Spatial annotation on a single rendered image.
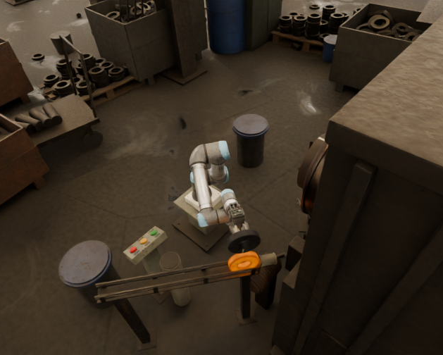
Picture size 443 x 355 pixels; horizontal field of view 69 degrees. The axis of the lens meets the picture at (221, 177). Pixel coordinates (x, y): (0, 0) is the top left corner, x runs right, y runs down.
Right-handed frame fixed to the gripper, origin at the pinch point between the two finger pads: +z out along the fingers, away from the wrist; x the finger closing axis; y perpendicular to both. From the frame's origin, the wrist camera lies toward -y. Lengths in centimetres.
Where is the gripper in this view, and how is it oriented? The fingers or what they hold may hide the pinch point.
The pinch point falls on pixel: (243, 239)
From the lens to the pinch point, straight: 150.0
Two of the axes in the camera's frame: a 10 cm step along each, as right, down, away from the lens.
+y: -1.1, -8.4, -5.3
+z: 1.9, 5.0, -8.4
